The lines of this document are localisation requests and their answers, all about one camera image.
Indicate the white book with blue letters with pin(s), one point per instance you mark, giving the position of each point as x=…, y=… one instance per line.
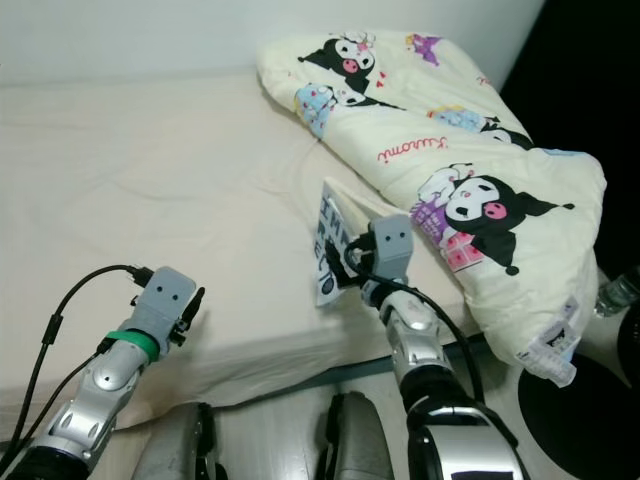
x=335, y=235

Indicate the cream cartoon print blanket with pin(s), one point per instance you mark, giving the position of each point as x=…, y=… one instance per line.
x=420, y=130

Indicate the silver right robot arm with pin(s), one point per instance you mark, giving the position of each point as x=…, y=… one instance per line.
x=420, y=345

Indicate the grey left robot leg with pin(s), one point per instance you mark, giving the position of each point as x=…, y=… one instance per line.
x=170, y=445

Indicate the grey robot leg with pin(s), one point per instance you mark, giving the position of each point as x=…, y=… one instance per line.
x=360, y=445
x=170, y=445

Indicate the cream sheeted mattress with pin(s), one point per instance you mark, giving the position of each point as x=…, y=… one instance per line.
x=140, y=180

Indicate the grey right robot leg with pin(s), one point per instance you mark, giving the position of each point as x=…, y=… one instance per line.
x=360, y=445

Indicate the clear bottle with green cap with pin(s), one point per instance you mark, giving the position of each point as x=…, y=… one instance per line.
x=615, y=295

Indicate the black desk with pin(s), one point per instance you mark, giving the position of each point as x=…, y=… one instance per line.
x=590, y=100

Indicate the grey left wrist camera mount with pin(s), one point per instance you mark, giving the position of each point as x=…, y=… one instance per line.
x=168, y=295

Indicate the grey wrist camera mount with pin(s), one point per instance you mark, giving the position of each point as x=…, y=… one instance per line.
x=168, y=295
x=392, y=240

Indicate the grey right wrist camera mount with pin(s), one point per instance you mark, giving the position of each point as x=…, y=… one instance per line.
x=392, y=240

